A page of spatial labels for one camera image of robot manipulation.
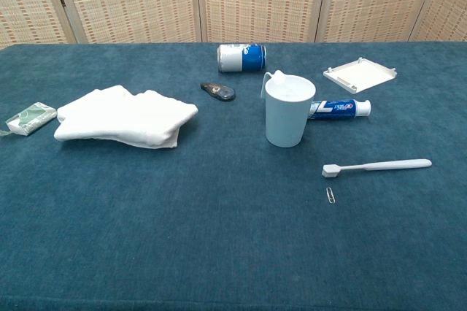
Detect green white tissue pack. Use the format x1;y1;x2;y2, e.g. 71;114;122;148
0;101;58;141

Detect white folded towel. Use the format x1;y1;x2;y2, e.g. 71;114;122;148
53;85;199;150

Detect blue white toothpaste tube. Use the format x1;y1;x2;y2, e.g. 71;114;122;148
309;99;372;121

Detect white square plastic lid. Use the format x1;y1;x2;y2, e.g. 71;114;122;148
323;56;398;93

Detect teardrop-shaped correction tape dispenser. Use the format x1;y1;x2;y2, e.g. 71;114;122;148
199;81;236;102

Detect blue white drink can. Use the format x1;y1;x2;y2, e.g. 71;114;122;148
217;43;268;73

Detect white toothbrush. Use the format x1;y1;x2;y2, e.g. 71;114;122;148
322;158;433;180

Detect teal blue tablecloth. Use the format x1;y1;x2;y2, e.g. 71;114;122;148
0;42;467;311

